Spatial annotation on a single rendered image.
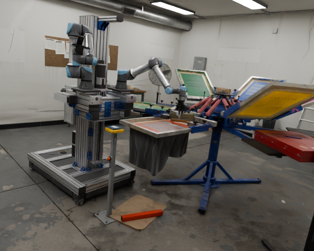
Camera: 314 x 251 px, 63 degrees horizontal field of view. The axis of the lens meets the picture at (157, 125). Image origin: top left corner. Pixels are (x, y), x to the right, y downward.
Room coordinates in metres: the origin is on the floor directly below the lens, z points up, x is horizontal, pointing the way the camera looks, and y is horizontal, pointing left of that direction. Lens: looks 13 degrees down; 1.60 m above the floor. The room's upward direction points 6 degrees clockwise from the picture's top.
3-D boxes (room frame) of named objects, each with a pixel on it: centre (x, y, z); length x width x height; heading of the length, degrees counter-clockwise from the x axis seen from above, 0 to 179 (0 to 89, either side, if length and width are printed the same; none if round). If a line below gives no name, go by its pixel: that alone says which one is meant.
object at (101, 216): (2.38, 0.40, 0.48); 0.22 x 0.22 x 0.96; 45
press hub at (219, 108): (3.45, -0.83, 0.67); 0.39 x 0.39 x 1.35
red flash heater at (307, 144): (2.07, -1.20, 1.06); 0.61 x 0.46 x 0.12; 15
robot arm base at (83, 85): (2.75, 0.80, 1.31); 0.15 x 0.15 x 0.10
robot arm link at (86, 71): (2.74, 0.80, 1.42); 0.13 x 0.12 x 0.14; 114
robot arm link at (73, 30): (2.69, 0.92, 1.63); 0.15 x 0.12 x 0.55; 114
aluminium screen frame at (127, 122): (2.70, -0.08, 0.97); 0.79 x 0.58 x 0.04; 135
